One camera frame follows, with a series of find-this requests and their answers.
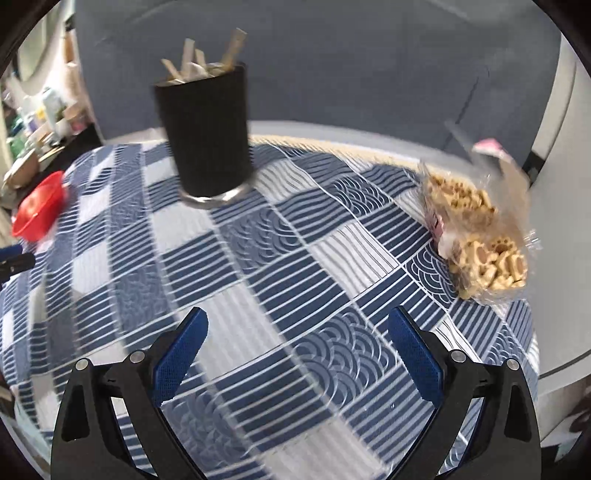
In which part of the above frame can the black utensil holder cup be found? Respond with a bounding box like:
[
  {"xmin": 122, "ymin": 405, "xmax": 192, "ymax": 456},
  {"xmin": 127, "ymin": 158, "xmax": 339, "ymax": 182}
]
[{"xmin": 154, "ymin": 62, "xmax": 256, "ymax": 209}]

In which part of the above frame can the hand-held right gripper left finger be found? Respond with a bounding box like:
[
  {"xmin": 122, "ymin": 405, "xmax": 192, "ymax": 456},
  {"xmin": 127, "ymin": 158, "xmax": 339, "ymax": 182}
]
[{"xmin": 50, "ymin": 306, "xmax": 209, "ymax": 480}]

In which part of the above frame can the black power plug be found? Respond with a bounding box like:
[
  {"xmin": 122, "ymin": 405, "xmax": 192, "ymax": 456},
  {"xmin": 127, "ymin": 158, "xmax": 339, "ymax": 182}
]
[{"xmin": 522, "ymin": 148, "xmax": 548, "ymax": 183}]

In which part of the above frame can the red plastic bowl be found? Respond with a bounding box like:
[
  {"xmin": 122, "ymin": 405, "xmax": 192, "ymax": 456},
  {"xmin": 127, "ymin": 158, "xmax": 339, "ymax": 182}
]
[{"xmin": 11, "ymin": 171, "xmax": 68, "ymax": 241}]

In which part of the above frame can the blue patterned tablecloth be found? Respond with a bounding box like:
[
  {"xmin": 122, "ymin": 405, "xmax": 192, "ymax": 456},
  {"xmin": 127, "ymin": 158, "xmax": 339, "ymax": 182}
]
[{"xmin": 0, "ymin": 136, "xmax": 541, "ymax": 480}]

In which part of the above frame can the grey backdrop sheet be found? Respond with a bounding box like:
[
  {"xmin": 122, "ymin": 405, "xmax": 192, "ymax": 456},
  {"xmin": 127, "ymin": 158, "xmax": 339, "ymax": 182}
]
[{"xmin": 74, "ymin": 0, "xmax": 578, "ymax": 162}]

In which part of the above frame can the clear plastic cookie box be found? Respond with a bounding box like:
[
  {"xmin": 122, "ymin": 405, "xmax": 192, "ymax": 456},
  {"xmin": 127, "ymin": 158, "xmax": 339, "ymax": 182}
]
[{"xmin": 418, "ymin": 122, "xmax": 541, "ymax": 305}]

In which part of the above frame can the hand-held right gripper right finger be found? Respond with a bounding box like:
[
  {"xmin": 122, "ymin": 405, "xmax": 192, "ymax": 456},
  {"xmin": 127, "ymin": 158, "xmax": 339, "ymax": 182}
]
[{"xmin": 387, "ymin": 305, "xmax": 541, "ymax": 480}]

